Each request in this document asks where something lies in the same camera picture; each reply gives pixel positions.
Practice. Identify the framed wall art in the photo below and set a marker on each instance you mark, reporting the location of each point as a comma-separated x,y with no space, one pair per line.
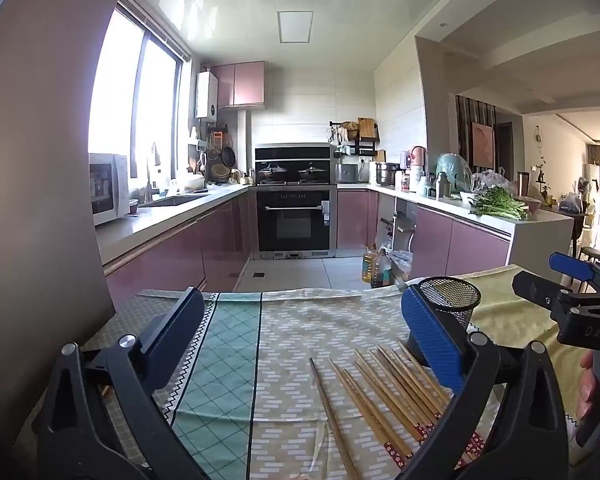
483,145

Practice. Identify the bunch of green vegetables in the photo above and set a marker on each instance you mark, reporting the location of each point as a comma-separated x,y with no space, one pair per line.
500,205

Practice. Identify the steel stock pot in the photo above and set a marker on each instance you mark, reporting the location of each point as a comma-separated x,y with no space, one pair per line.
387,175

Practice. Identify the silver countertop appliance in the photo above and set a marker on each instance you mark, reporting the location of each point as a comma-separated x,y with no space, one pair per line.
347,174

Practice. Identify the black cooking pot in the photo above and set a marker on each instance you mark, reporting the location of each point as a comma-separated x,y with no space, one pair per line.
272,174
312,174

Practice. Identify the person's right hand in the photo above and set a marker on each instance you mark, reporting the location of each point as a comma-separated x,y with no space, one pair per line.
586,390

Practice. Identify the black mesh utensil holder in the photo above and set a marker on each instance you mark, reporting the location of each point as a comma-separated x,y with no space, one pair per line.
455,300

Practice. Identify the black wall rack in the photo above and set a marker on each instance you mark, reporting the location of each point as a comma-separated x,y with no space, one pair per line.
362,147

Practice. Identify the pink kettle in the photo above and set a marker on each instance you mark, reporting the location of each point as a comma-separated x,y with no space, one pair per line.
418,160

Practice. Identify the clear plastic bag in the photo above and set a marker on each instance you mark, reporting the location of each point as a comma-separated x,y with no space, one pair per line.
490,180

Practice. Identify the white microwave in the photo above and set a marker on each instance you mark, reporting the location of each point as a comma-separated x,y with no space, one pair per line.
107,187

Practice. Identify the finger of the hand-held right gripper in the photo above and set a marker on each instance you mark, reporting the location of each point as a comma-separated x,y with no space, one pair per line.
535,287
570,266

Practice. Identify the black stove hood unit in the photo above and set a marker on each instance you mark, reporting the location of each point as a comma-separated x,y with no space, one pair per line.
294,152

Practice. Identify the black built-in oven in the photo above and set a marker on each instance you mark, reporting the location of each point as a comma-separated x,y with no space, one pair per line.
294,222

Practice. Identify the ceiling light panel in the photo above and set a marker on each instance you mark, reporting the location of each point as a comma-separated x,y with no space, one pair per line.
295,26

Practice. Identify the pile of wooden chopsticks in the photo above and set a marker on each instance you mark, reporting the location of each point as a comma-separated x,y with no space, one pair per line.
375,400

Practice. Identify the kitchen window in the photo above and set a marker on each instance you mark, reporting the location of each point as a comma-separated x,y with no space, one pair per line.
125,85

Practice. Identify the yellow cloth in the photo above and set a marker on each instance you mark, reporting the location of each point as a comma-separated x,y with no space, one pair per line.
510,310

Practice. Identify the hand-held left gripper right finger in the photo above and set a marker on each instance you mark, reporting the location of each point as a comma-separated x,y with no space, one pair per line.
432,340

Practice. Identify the woven basket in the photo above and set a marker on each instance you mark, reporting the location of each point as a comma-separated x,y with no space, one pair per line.
220,172

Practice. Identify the black frying pan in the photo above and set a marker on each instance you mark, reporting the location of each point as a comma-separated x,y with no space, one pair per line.
229,156

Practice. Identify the wooden cutting board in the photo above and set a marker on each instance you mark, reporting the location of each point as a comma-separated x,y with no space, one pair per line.
367,129

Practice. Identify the patterned green beige tablecloth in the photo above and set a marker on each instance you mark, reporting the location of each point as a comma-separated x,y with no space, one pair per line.
290,340

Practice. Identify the pink upper cabinet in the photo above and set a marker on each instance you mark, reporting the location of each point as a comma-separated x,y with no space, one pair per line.
240,85

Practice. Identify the white water heater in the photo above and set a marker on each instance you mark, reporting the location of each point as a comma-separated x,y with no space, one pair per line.
206,95

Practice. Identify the dark plastic bag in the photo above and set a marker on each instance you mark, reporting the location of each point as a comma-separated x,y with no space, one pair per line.
572,203

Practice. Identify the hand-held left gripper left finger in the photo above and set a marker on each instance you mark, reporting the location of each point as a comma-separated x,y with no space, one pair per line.
175,330

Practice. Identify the pink base cabinets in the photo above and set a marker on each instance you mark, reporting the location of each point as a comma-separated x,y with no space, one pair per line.
470,250
180,250

